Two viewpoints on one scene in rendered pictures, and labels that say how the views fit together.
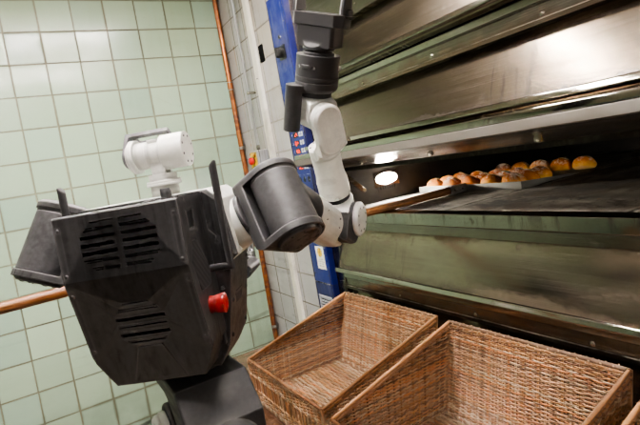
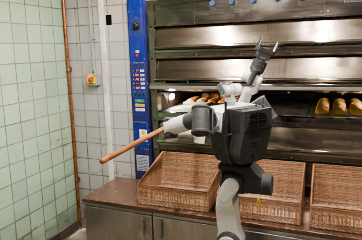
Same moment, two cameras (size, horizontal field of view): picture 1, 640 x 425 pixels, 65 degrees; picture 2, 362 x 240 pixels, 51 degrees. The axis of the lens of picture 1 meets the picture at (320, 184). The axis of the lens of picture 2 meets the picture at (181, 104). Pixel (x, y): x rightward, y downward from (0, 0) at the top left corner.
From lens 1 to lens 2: 1.85 m
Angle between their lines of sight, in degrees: 39
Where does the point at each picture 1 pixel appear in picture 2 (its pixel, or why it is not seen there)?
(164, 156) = (237, 92)
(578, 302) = (290, 144)
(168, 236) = (269, 118)
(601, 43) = (309, 66)
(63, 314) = not seen: outside the picture
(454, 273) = not seen: hidden behind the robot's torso
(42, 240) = (207, 118)
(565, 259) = (284, 131)
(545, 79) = (290, 73)
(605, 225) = (302, 120)
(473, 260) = not seen: hidden behind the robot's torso
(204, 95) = (51, 33)
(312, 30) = (264, 54)
